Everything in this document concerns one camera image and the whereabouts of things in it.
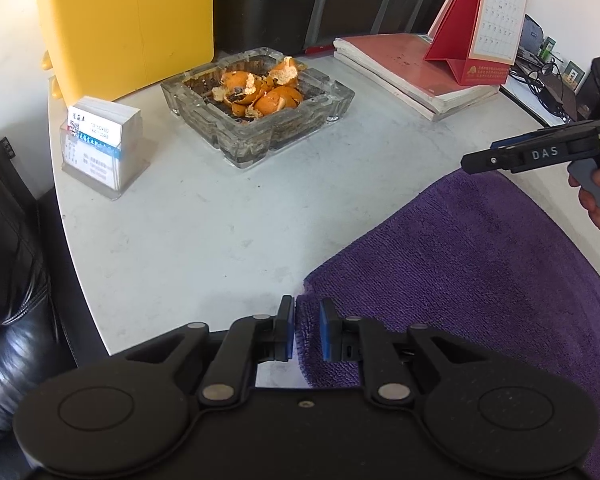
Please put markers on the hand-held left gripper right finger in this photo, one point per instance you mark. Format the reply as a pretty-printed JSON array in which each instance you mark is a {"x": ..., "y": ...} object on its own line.
[{"x": 325, "y": 330}]

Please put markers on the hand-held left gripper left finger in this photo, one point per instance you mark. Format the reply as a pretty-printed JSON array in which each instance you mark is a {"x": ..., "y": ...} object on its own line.
[{"x": 290, "y": 327}]

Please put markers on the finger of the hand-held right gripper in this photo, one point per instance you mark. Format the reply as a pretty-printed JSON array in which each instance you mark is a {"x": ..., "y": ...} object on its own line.
[{"x": 495, "y": 160}]

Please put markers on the purple towel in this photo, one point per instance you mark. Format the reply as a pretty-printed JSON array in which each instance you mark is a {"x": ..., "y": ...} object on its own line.
[{"x": 455, "y": 270}]

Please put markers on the green tea box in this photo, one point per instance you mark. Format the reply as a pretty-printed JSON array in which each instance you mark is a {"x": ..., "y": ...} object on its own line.
[{"x": 573, "y": 74}]

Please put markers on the blue bag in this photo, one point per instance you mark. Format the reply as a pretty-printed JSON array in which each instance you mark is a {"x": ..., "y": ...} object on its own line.
[{"x": 531, "y": 32}]

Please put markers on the red notebook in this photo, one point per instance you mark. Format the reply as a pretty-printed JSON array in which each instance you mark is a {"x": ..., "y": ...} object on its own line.
[{"x": 405, "y": 70}]

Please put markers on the red desk calendar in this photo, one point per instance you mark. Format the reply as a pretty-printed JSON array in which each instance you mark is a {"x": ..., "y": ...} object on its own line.
[{"x": 495, "y": 20}]

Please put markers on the glass ashtray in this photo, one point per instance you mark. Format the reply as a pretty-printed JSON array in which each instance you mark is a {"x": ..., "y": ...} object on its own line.
[{"x": 260, "y": 135}]

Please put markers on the orange peels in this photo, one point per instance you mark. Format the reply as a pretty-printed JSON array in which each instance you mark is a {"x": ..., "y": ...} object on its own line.
[{"x": 275, "y": 100}]

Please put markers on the clear business card holder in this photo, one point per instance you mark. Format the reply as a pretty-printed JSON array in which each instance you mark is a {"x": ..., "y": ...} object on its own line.
[{"x": 95, "y": 160}]

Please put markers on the black leather chair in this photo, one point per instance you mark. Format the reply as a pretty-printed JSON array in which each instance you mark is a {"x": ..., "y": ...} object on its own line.
[{"x": 10, "y": 285}]

